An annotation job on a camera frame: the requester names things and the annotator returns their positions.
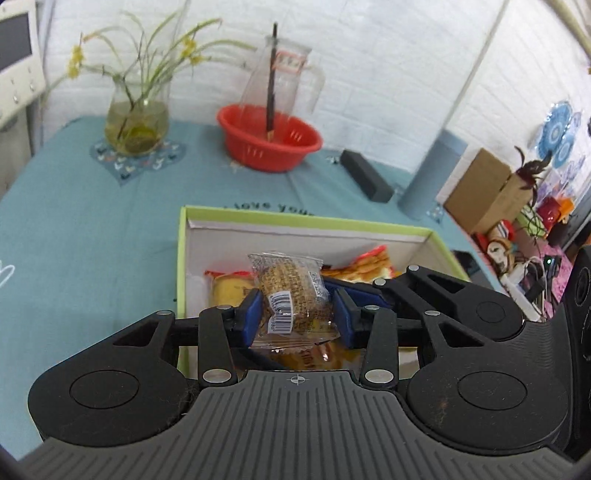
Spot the small blue paper fan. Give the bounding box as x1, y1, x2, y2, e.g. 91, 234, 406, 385
551, 134, 575, 167

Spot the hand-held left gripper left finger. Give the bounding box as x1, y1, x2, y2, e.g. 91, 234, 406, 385
76, 288, 265, 389

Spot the brown cardboard box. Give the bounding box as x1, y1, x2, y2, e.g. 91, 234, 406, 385
443, 148, 536, 236

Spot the glass pitcher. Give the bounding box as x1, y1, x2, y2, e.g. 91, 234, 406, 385
240, 34, 326, 139

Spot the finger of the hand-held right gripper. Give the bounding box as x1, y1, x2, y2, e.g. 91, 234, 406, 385
323, 264, 468, 325

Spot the red plastic basket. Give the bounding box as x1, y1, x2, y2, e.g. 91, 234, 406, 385
217, 104, 324, 174

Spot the blue-grey thermos bottle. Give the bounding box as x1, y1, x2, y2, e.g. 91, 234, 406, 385
397, 129, 465, 221

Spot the large blue paper fan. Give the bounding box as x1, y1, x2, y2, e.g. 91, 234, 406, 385
538, 102, 575, 153

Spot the stuffed doll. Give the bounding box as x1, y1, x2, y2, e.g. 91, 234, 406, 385
475, 222, 518, 278

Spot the clear orange snack packet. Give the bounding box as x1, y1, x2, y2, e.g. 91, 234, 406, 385
252, 318, 347, 372

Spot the glass vase with plant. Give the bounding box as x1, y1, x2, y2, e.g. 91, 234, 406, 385
46, 0, 259, 158

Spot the yellow snack packet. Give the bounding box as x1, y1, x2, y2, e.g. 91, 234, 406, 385
204, 270, 259, 309

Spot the pink floral cloth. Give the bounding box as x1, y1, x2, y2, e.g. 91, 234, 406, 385
540, 240, 578, 319

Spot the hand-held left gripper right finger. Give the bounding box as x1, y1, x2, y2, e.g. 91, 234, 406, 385
332, 287, 496, 389

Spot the small black box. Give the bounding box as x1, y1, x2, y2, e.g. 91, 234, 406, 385
339, 150, 395, 204

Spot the red snack packet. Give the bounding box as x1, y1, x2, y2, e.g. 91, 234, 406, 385
332, 246, 393, 283

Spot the clear brown cracker packet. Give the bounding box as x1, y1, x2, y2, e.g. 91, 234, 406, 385
247, 251, 335, 349

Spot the black straw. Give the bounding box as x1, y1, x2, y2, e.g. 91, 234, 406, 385
265, 21, 280, 139

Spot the green cardboard box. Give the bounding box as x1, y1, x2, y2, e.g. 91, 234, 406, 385
175, 205, 472, 374

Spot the purple plant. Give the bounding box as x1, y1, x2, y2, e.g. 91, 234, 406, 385
513, 145, 555, 208

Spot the white monitor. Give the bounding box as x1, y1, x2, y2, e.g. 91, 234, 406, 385
0, 0, 49, 132

